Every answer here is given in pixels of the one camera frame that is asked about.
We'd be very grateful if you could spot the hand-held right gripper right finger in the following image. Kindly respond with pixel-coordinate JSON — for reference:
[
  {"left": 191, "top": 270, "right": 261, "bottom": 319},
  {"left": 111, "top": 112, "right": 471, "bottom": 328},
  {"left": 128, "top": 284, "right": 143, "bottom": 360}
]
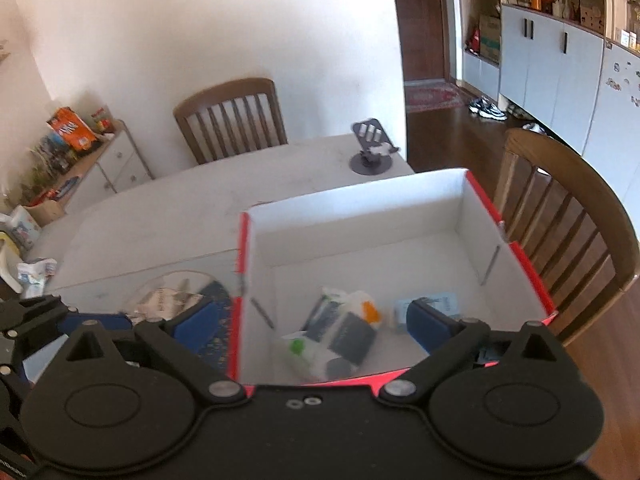
[{"left": 378, "top": 297, "right": 562, "bottom": 404}]

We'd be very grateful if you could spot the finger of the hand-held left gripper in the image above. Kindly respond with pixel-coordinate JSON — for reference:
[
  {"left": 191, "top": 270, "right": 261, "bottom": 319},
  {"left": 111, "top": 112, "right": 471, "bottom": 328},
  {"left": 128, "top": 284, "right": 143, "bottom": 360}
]
[{"left": 0, "top": 296, "right": 134, "bottom": 336}]

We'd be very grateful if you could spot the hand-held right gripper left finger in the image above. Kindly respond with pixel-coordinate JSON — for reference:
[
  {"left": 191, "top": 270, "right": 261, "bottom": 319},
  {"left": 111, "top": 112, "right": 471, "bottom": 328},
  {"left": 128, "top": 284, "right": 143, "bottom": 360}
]
[{"left": 62, "top": 295, "right": 249, "bottom": 404}]

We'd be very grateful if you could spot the light blue small carton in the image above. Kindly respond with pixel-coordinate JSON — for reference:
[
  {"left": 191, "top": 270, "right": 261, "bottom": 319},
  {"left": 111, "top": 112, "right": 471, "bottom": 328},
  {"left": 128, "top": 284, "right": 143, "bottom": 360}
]
[{"left": 392, "top": 292, "right": 459, "bottom": 334}]

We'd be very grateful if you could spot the large white snack bag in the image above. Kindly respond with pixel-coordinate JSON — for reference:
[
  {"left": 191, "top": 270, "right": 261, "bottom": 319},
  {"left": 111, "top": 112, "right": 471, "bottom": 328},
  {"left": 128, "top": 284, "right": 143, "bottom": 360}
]
[{"left": 272, "top": 287, "right": 383, "bottom": 383}]

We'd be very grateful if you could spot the red and white cardboard box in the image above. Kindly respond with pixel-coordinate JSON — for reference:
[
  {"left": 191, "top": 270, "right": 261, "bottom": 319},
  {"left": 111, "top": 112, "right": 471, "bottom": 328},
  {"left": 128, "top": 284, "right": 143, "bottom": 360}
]
[{"left": 227, "top": 167, "right": 559, "bottom": 392}]

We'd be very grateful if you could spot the white marble desktop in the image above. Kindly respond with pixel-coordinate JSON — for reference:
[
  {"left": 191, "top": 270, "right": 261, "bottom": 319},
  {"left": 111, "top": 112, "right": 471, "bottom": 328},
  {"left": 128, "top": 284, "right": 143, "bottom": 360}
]
[{"left": 20, "top": 132, "right": 417, "bottom": 386}]

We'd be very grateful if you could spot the dark blue patterned packet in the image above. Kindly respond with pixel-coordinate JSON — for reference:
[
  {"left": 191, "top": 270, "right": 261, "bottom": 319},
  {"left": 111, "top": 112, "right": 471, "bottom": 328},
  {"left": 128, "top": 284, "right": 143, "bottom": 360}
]
[{"left": 197, "top": 281, "right": 235, "bottom": 378}]

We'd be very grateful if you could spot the cream yellow appliance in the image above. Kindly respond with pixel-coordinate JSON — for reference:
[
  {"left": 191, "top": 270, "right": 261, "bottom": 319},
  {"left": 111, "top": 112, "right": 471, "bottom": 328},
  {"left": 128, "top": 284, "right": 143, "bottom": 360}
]
[{"left": 0, "top": 230, "right": 25, "bottom": 295}]

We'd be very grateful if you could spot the white printed mug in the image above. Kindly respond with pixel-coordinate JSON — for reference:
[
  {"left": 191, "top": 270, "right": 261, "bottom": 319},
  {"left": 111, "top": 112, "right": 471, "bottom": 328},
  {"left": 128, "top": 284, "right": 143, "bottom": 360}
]
[{"left": 9, "top": 205, "right": 42, "bottom": 252}]

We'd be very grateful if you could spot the small wooden box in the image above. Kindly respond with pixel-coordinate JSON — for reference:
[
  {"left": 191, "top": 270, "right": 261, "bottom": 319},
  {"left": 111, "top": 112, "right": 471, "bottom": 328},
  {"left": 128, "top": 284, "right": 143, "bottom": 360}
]
[{"left": 22, "top": 200, "right": 66, "bottom": 227}]

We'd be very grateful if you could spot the white sideboard with wooden top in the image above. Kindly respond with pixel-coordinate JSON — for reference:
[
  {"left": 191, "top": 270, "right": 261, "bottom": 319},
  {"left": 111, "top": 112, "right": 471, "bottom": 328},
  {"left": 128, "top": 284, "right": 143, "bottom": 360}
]
[{"left": 55, "top": 120, "right": 156, "bottom": 213}]

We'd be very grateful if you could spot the dark printed packet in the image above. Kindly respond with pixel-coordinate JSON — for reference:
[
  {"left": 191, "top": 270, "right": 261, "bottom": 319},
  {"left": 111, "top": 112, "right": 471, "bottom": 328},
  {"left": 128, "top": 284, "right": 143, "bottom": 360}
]
[{"left": 30, "top": 132, "right": 77, "bottom": 176}]

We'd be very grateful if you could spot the orange snack bag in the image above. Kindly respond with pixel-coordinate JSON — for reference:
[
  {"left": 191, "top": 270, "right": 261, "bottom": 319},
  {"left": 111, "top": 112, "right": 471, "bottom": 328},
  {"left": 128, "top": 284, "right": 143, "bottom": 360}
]
[{"left": 46, "top": 106, "right": 98, "bottom": 153}]

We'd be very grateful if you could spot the grey phone stand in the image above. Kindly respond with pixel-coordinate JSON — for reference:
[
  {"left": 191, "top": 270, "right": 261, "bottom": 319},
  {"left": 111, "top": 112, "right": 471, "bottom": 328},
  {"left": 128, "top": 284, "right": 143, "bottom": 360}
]
[{"left": 349, "top": 116, "right": 402, "bottom": 176}]

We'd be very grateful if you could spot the red labelled jar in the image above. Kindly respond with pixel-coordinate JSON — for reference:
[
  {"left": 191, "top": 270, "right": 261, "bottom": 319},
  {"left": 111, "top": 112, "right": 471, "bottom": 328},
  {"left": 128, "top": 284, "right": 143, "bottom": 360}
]
[{"left": 91, "top": 106, "right": 117, "bottom": 135}]

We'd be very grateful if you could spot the wooden slat-back chair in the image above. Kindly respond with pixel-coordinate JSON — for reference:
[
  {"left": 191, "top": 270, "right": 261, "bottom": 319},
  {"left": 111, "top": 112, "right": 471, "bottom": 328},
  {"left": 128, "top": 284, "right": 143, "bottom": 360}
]
[
  {"left": 492, "top": 127, "right": 640, "bottom": 346},
  {"left": 172, "top": 77, "right": 289, "bottom": 166}
]

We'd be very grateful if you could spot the red patterned rug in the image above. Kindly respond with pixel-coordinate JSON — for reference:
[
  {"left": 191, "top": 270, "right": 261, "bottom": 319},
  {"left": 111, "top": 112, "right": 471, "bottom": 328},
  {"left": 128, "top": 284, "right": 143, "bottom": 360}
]
[{"left": 404, "top": 82, "right": 473, "bottom": 113}]

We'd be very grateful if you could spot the grey low cabinet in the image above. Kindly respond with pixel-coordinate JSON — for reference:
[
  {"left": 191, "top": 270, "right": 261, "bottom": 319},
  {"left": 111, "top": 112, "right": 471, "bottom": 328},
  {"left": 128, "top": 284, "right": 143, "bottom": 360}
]
[{"left": 462, "top": 50, "right": 501, "bottom": 103}]

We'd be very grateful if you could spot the grey tall cabinet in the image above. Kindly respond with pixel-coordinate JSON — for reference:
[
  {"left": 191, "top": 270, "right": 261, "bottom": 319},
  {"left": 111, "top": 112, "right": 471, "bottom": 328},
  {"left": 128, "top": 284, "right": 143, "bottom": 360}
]
[{"left": 497, "top": 2, "right": 640, "bottom": 196}]

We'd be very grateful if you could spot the dark brown door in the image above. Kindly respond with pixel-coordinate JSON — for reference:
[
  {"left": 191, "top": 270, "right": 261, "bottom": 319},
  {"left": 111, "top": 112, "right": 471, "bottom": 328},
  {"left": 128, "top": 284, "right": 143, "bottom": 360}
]
[{"left": 391, "top": 0, "right": 458, "bottom": 83}]

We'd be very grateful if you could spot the brown cardboard box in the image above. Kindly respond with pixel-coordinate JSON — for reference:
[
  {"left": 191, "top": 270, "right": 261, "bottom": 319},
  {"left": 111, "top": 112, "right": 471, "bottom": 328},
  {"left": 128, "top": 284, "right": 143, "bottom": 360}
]
[{"left": 478, "top": 14, "right": 502, "bottom": 63}]

